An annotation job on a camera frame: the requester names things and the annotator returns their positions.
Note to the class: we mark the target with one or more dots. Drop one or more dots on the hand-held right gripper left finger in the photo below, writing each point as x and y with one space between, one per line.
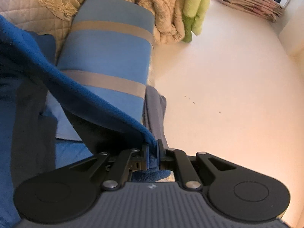
147 156

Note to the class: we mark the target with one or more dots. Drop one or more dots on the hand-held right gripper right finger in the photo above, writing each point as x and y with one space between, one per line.
162 158

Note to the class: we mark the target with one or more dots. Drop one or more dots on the blue fleece jacket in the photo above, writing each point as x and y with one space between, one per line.
28 114

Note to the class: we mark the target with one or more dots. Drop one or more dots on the grey folded cloth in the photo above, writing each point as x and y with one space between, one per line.
154 114

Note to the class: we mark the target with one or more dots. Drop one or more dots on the beige fuzzy blanket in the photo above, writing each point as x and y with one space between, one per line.
163 11

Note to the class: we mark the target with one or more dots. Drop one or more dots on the light green cloth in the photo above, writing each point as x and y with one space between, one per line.
196 7

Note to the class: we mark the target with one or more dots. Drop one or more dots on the grey quilted bedspread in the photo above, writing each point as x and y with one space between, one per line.
28 23

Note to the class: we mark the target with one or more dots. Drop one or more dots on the patterned curtain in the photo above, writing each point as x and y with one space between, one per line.
251 2

